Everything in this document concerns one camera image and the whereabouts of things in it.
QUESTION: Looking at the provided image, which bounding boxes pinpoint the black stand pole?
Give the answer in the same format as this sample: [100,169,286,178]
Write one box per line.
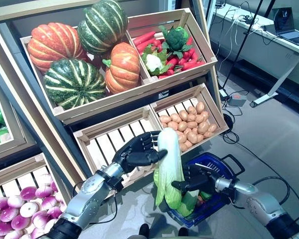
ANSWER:
[221,0,266,90]

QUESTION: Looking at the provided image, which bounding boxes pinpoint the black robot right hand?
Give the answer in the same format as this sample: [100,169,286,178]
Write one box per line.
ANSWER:
[171,164,219,196]

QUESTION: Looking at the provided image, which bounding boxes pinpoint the green broccoli head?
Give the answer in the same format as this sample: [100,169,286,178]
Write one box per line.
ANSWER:
[158,25,192,59]

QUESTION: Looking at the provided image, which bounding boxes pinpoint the large wooden pumpkin crate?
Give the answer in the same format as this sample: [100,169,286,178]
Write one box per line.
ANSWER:
[19,24,152,119]

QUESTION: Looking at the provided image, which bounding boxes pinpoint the red carrot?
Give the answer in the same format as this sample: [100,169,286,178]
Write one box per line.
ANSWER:
[133,31,156,46]
[181,60,205,71]
[136,38,156,53]
[166,57,179,70]

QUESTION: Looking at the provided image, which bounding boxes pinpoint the wooden potato crate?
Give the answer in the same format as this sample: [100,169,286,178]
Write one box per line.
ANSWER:
[149,83,229,156]

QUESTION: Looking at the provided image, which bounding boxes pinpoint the blue plastic shopping basket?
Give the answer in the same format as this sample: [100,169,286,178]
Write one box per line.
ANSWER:
[164,152,246,229]

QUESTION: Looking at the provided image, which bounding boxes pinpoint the grey box red label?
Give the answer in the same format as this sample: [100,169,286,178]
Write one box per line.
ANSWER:
[228,92,247,106]

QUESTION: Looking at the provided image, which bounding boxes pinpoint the green white napa cabbage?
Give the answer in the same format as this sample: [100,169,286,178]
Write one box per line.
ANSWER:
[153,128,186,210]
[169,191,199,217]

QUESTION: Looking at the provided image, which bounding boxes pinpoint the grey open laptop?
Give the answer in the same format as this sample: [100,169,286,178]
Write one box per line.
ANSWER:
[271,6,299,46]

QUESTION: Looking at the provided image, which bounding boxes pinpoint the wooden carrot crate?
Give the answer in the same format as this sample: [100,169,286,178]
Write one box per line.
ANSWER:
[126,8,218,84]

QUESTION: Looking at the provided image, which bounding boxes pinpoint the wooden turnip crate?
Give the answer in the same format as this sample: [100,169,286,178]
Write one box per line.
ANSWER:
[0,153,75,239]

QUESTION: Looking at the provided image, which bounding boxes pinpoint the long black floor cable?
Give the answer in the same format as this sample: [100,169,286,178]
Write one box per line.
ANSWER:
[220,129,299,225]

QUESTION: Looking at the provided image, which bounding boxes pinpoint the green striped pumpkin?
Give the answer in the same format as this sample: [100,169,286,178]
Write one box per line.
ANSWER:
[43,58,108,110]
[77,0,128,56]

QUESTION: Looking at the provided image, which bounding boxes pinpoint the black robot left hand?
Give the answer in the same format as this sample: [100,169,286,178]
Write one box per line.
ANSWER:
[112,130,168,175]

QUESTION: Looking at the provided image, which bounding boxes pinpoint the black robot left foot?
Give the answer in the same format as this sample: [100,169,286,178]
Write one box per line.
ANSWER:
[139,223,150,239]

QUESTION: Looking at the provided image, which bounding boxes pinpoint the large orange striped pumpkin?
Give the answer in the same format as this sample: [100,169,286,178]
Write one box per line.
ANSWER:
[27,22,88,73]

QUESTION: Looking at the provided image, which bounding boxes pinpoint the wide slatted wooden crate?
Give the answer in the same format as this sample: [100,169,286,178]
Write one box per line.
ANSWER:
[73,106,165,190]

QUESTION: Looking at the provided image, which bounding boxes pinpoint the wooden display rack frame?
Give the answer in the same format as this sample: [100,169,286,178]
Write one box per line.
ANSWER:
[0,0,230,239]

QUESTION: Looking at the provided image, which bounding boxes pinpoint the white office desk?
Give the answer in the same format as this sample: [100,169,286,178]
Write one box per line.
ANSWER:
[209,2,299,108]

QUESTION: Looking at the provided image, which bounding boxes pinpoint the small orange pumpkin green stem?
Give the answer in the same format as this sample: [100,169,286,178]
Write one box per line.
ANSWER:
[102,41,141,95]

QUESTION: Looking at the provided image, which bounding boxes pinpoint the white cauliflower green leaves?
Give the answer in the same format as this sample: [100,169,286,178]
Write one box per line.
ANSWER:
[141,46,169,75]

